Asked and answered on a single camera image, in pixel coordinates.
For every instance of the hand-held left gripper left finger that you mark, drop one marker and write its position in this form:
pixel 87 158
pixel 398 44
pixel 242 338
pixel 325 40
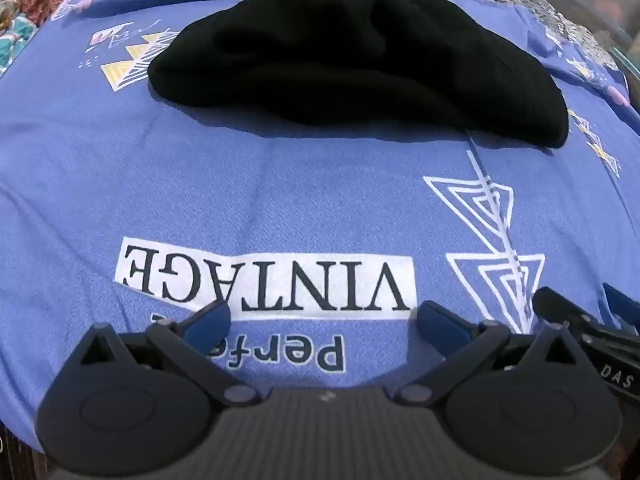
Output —
pixel 210 324

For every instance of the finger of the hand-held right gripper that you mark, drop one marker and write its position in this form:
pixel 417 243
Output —
pixel 555 306
pixel 622 302

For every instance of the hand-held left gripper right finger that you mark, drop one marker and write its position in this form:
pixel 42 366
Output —
pixel 442 329

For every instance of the black pants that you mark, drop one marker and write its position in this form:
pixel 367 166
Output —
pixel 350 60

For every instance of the blue printed bedsheet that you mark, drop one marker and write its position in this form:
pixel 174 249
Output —
pixel 250 195

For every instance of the teal-edged dark table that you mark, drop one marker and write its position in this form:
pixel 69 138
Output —
pixel 595 5

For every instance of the teal wave-pattern sheet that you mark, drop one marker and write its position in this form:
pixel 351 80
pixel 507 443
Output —
pixel 12 45

